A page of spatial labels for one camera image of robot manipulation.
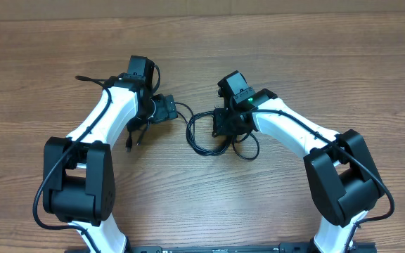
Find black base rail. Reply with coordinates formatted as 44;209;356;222
65;241;378;253

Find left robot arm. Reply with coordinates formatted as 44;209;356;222
32;56;177;252

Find black usb cable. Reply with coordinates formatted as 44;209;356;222
124;101;261;162

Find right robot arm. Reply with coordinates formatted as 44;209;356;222
212;71;388;252

